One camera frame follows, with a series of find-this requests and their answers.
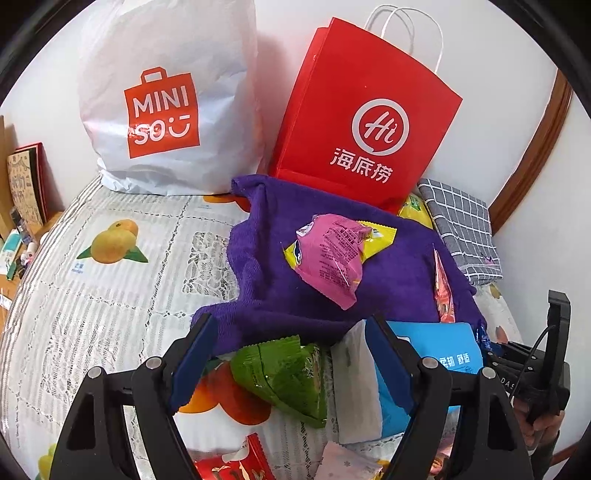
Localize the blue snack packet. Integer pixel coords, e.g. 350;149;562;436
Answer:
475;322;492;355

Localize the pink strawberry snack stick packet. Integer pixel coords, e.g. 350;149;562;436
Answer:
434;250;456;324

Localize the pale pink nougat packet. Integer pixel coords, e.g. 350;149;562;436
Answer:
314;442;382;480

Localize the red foil snack packet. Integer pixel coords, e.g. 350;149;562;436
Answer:
193;433;276;480

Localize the green snack packet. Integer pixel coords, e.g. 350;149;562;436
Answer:
230;335;327;429

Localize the pink and yellow snack packet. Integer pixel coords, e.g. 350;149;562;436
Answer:
283;214;397;310

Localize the person's right hand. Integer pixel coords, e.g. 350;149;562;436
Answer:
513;399;565;455

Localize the blue tissue pack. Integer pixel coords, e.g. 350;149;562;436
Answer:
331;320;483;444

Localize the fruit print table cover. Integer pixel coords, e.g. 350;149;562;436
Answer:
0;177;525;480

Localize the grey checked folded cloth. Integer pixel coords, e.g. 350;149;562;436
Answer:
418;178;503;286

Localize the yellow snack bag behind towel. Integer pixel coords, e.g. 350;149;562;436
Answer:
398;193;434;229

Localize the brown patterned book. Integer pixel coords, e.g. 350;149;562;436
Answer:
7;143;48;226

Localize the red Haidilao paper bag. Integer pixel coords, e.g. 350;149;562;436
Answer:
270;18;462;213

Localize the white Miniso shopping bag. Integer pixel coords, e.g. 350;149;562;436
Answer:
78;1;263;196

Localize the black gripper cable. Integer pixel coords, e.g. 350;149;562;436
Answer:
507;324;558;402

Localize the brown wooden door frame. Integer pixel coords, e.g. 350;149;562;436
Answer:
489;69;573;234

